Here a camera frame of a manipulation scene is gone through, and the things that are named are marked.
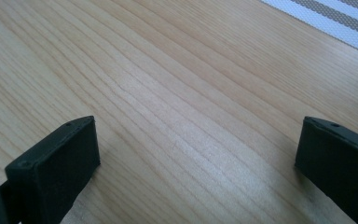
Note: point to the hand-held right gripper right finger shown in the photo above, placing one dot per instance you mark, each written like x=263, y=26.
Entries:
x=338, y=161

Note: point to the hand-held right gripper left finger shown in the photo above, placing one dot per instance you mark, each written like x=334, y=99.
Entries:
x=56, y=174

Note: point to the white grey striped placemat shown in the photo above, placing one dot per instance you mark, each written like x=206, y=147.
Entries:
x=332, y=18

